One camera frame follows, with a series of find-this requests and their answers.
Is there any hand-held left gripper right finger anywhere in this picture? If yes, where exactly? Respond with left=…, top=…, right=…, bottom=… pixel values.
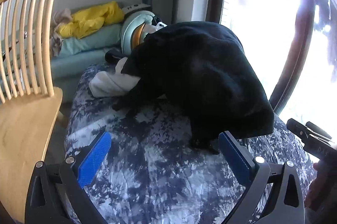
left=218, top=131, right=306, bottom=224

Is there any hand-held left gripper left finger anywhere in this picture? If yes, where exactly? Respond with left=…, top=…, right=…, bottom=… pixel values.
left=25, top=131, right=112, bottom=224

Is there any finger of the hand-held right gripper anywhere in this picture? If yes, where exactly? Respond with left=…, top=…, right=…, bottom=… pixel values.
left=286, top=118, right=333, bottom=141

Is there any black garment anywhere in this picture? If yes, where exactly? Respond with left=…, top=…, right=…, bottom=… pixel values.
left=112, top=21, right=275, bottom=155

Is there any person's right hand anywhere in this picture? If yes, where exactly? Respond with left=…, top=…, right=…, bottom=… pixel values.
left=305, top=146, right=337, bottom=212

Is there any blue white patterned blanket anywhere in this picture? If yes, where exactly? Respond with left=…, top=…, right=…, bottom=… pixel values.
left=64, top=63, right=319, bottom=224

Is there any white garment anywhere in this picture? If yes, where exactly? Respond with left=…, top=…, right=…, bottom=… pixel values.
left=89, top=59, right=144, bottom=97

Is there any wooden slatted chair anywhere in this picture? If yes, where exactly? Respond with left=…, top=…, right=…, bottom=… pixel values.
left=0, top=0, right=77, bottom=224

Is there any pale teal mattress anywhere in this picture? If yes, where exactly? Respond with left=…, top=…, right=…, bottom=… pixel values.
left=50, top=48, right=124, bottom=103

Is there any small black cloth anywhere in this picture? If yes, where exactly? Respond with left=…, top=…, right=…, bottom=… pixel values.
left=105, top=49, right=129, bottom=63

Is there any light green folded quilt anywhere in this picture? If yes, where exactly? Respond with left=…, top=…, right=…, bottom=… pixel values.
left=59, top=23, right=124, bottom=56

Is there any teal padded cushion orange trim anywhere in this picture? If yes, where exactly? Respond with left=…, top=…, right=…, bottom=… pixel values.
left=120, top=10, right=158, bottom=53

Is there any yellow cloth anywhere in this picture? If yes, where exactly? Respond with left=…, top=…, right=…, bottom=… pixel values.
left=56, top=1, right=125, bottom=39

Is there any beige cloth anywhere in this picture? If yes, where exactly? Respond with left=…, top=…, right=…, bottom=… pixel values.
left=51, top=9, right=73, bottom=56

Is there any white box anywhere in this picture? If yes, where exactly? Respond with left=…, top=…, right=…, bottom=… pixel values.
left=124, top=3, right=151, bottom=15

